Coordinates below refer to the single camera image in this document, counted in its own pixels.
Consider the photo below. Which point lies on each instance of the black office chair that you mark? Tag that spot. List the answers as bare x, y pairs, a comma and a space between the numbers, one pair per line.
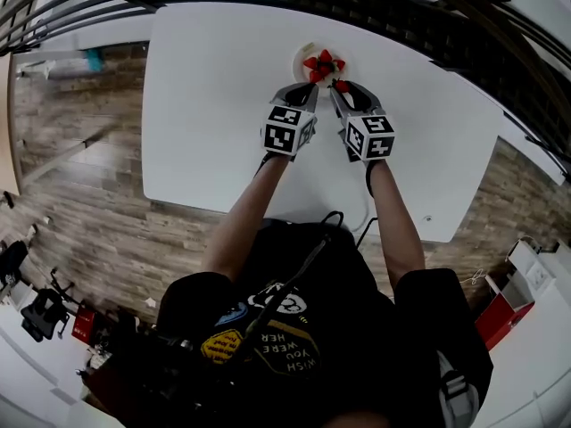
44, 310

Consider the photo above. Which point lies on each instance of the person's right forearm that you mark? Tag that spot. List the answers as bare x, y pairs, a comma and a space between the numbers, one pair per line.
394, 221

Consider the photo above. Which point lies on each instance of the person's black printed t-shirt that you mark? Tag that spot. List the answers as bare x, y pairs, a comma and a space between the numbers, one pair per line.
330, 328

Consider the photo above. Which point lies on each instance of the person's left forearm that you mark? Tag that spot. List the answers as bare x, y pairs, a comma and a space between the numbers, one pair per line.
250, 212

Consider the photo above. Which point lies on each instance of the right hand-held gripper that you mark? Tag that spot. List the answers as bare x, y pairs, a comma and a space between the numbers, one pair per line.
370, 138

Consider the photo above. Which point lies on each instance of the teal object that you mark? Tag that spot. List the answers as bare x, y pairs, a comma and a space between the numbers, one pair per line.
94, 60

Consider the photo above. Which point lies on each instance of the small red box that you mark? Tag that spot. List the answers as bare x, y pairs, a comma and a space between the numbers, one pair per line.
83, 323

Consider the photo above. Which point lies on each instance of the light wooden table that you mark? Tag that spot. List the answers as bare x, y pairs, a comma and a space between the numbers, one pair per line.
6, 127

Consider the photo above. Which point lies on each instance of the red strawberry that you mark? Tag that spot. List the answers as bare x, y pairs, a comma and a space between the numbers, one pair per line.
339, 64
325, 55
310, 63
341, 86
316, 76

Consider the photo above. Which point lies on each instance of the small plate of strawberries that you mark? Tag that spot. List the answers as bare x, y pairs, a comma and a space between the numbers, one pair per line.
299, 57

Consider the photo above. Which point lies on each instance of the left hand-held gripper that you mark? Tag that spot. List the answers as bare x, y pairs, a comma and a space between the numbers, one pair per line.
285, 132

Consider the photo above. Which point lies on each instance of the white cabinet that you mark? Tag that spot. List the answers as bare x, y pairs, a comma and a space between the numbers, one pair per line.
531, 265

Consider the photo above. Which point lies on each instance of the red cabinet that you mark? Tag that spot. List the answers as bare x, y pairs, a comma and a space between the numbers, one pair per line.
504, 315

